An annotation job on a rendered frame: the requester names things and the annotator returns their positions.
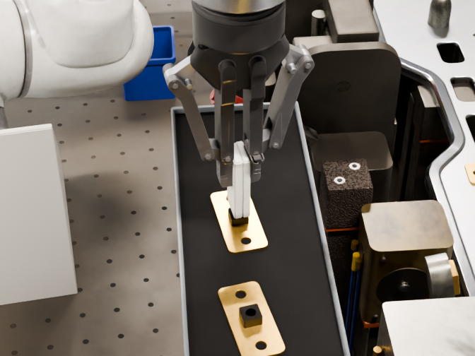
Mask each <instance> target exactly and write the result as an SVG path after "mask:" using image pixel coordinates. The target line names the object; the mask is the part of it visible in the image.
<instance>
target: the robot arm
mask: <svg viewBox="0 0 475 356"><path fill-rule="evenodd" d="M285 17H286V0H192V24H193V39H192V43H191V44H190V46H189V48H188V50H187V56H188V57H187V58H185V59H184V60H182V61H181V62H180V63H178V64H177V65H174V64H172V63H169V64H166V65H164V67H163V75H164V77H165V81H166V83H167V86H168V89H169V90H170V91H171V92H172V93H173V94H174V95H175V96H176V97H177V98H178V99H179V100H180V101H181V103H182V106H183V109H184V113H185V114H186V117H187V121H188V123H189V126H190V129H191V131H192V134H193V137H194V140H195V142H196V145H197V148H198V150H199V154H200V156H201V159H202V160H203V161H204V162H209V161H211V160H216V166H217V167H216V169H217V176H218V180H219V182H220V184H221V186H222V188H223V187H227V188H228V202H229V204H230V208H231V211H232V213H233V216H234V218H235V219H238V218H241V217H244V218H246V217H249V216H250V183H251V182H258V181H259V179H260V177H261V164H262V163H263V162H264V159H265V158H264V155H263V153H264V152H265V151H267V150H269V149H271V150H278V149H279V148H280V147H281V146H282V144H283V140H284V137H285V135H286V131H287V128H288V125H289V122H290V120H291V116H292V113H293V109H294V107H295V103H296V100H297V98H298V94H299V92H300V88H301V85H302V82H303V81H304V80H305V79H306V77H307V76H308V74H309V73H310V72H311V70H312V69H313V68H314V66H315V63H314V61H313V60H312V57H311V56H310V53H309V52H308V50H307V47H306V46H305V45H303V44H298V45H296V46H293V45H291V44H289V42H288V40H287V39H286V36H285V34H284V32H285ZM153 44H154V36H153V27H152V24H151V20H150V18H149V15H148V12H147V10H146V9H145V8H144V7H143V5H142V4H141V3H140V2H139V0H0V130H4V129H8V124H7V121H6V115H5V111H4V102H5V101H8V100H12V99H14V98H21V97H35V98H46V97H69V96H76V95H87V94H92V93H99V92H103V91H106V90H111V89H113V88H116V87H118V86H121V85H123V84H125V83H127V82H129V81H131V80H132V79H134V78H135V77H137V76H138V75H139V74H141V72H142V71H143V70H144V69H145V67H146V65H147V64H148V63H149V61H150V59H151V56H152V53H153ZM281 62H282V64H283V65H282V67H281V70H280V72H279V75H278V79H277V82H276V86H275V88H274V93H273V95H272V98H271V102H270V105H269V109H268V112H267V114H266V119H265V121H264V125H263V111H264V99H265V82H266V81H267V80H268V79H269V77H270V76H271V75H272V73H273V72H274V71H275V70H276V69H277V67H278V66H279V65H280V63H281ZM195 71H197V72H198V73H199V74H200V75H201V76H202V77H203V78H204V79H205V80H206V81H207V82H208V83H209V84H210V85H211V86H212V87H214V113H215V138H213V139H211V138H209V137H208V135H207V132H206V129H205V126H204V123H203V120H202V118H201V115H200V112H199V108H198V106H197V102H196V100H195V98H194V94H193V92H192V88H193V85H194V82H195V80H194V77H193V75H194V72H195ZM241 89H243V141H244V143H245V145H244V143H243V142H242V141H238V142H236V143H234V106H235V101H236V91H237V90H241Z"/></svg>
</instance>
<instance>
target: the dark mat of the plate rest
mask: <svg viewBox="0 0 475 356"><path fill-rule="evenodd" d="M200 115H201V118H202V120H203V123H204V126H205V129H206V132H207V135H208V137H209V138H211V139H213V138H215V113H214V112H200ZM175 125H176V137H177V160H178V172H179V185H180V208H181V220H182V243H183V255H184V278H185V290H186V303H187V325H188V338H189V356H241V355H240V352H239V350H238V347H237V344H236V342H235V339H234V337H233V333H232V331H231V329H230V326H229V323H228V320H227V318H226V315H225V312H224V310H223V307H222V304H221V301H220V299H219V297H218V291H219V290H220V289H221V288H223V287H229V286H233V285H239V284H242V283H248V282H252V281H253V282H256V283H258V284H259V286H260V288H261V290H262V293H263V295H264V298H265V300H266V303H267V305H268V307H269V310H270V312H271V315H272V316H273V319H274V322H275V324H276V327H277V329H278V331H279V333H280V336H281V338H282V341H283V343H284V345H285V352H284V353H283V354H282V355H277V356H344V353H343V349H342V345H341V339H340V335H339V328H338V324H337V320H336V314H335V310H334V303H333V299H332V293H331V289H330V285H329V279H328V275H327V268H326V264H325V260H324V254H323V250H322V243H321V239H320V235H319V229H318V225H317V219H316V215H315V208H314V204H313V200H312V194H311V190H310V183H309V179H308V175H307V169H306V165H305V158H304V155H303V148H302V144H301V140H300V134H299V130H298V123H297V119H296V115H295V109H293V113H292V116H291V120H290V122H289V125H288V128H287V131H286V135H285V137H284V140H283V144H282V146H281V147H280V148H279V149H278V150H271V149H269V150H267V151H265V152H264V153H263V155H264V158H265V159H264V162H263V163H262V164H261V177H260V179H259V181H258V182H251V183H250V197H251V199H252V202H253V205H254V208H255V210H256V213H257V216H258V218H259V221H260V223H261V226H262V229H263V231H264V234H265V237H266V240H267V242H268V246H267V248H265V249H262V250H258V251H250V252H246V253H241V254H230V253H229V252H228V249H227V246H226V244H225V240H224V238H223V234H222V232H221V228H220V225H219V224H218V220H217V217H216V214H215V211H214V209H213V205H212V202H211V194H213V193H216V192H220V191H227V190H228V188H227V187H223V188H222V186H221V184H220V182H219V180H218V176H217V169H216V167H217V166H216V160H211V161H209V162H204V161H203V160H202V159H201V156H200V154H199V150H198V148H197V145H196V142H195V140H194V137H193V134H192V131H191V129H190V126H189V123H188V121H187V117H186V114H185V113H182V114H175ZM238 141H242V142H243V143H244V141H243V110H238V111H234V143H236V142H238ZM244 145H245V143H244Z"/></svg>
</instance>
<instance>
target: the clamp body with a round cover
mask: <svg viewBox="0 0 475 356"><path fill-rule="evenodd" d="M454 242H455V241H454V238H453V236H452V232H451V229H450V226H449V223H448V221H447V217H446V215H445V211H444V208H443V206H442V204H441V203H440V202H438V201H434V200H427V201H402V202H390V203H368V204H365V205H364V206H362V208H361V210H360V222H359V229H358V240H356V239H354V240H352V242H351V249H352V250H353V259H352V266H351V281H350V289H349V296H348V309H347V316H346V329H345V332H346V337H347V341H348V348H349V352H350V356H373V349H374V347H377V337H378V332H379V327H380V317H381V311H382V304H383V303H385V302H398V301H409V300H421V299H430V298H429V293H428V282H427V277H426V266H425V260H424V257H425V256H432V255H435V254H441V253H446V254H447V257H448V260H451V257H452V250H453V246H454ZM357 309H358V313H357ZM356 315H357V318H356ZM355 327H356V330H355ZM354 334H355V337H354ZM353 339H354V341H353Z"/></svg>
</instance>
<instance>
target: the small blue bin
mask: <svg viewBox="0 0 475 356"><path fill-rule="evenodd" d="M152 27H153V36H154V44H153V53H152V56H151V59H150V61H149V63H148V64H147V65H146V67H145V69H144V70H143V71H142V72H141V74H139V75H138V76H137V77H135V78H134V79H132V80H131V81H129V82H127V83H125V84H123V86H124V99H125V100H126V101H137V100H165V99H174V98H175V97H176V96H175V95H174V94H173V93H172V92H171V91H170V90H169V89H168V86H167V83H166V81H165V77H164V75H163V67H164V65H166V64H169V63H172V64H175V61H176V57H175V36H174V28H173V27H172V26H171V25H159V26H152Z"/></svg>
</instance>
